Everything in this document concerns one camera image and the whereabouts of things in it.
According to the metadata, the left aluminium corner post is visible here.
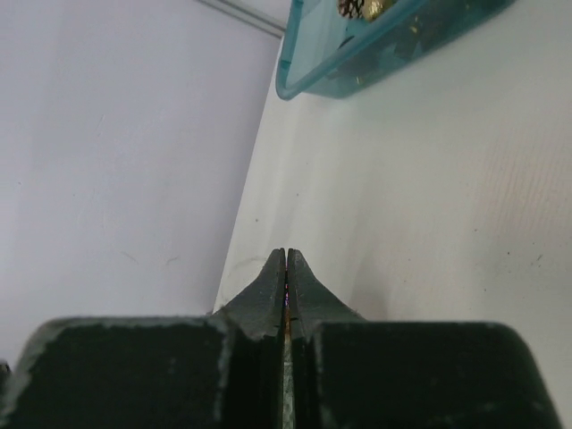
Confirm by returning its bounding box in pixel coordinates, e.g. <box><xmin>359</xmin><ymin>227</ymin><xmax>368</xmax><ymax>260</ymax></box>
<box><xmin>198</xmin><ymin>0</ymin><xmax>286</xmax><ymax>38</ymax></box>

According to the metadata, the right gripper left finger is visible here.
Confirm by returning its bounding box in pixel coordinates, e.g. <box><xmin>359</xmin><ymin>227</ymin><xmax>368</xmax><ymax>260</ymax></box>
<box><xmin>1</xmin><ymin>249</ymin><xmax>286</xmax><ymax>428</ymax></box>

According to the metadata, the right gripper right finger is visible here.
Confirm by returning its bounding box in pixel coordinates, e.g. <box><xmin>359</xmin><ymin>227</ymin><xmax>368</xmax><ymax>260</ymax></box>
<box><xmin>287</xmin><ymin>249</ymin><xmax>560</xmax><ymax>428</ymax></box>

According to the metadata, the small gold ball ornament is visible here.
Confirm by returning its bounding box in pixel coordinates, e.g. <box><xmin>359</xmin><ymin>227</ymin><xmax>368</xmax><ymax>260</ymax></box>
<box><xmin>362</xmin><ymin>0</ymin><xmax>395</xmax><ymax>22</ymax></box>

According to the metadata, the small pine cone ornament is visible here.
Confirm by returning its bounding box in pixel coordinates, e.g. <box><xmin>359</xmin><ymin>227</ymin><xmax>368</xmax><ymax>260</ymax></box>
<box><xmin>337</xmin><ymin>0</ymin><xmax>365</xmax><ymax>20</ymax></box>

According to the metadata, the teal plastic container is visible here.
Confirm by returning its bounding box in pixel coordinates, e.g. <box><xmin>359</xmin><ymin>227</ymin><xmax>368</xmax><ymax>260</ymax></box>
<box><xmin>275</xmin><ymin>1</ymin><xmax>510</xmax><ymax>100</ymax></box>

